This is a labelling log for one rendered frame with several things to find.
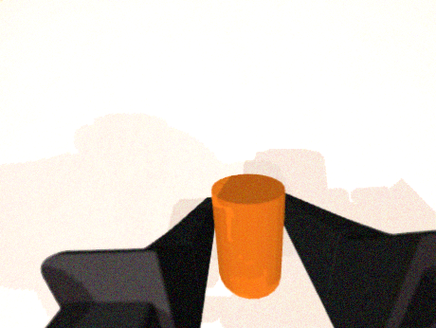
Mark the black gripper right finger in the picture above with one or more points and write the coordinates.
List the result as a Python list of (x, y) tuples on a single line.
[(364, 277)]

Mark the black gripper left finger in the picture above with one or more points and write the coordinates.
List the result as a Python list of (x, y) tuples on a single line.
[(171, 272)]

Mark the orange knob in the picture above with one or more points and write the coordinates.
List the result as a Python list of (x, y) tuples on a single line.
[(248, 219)]

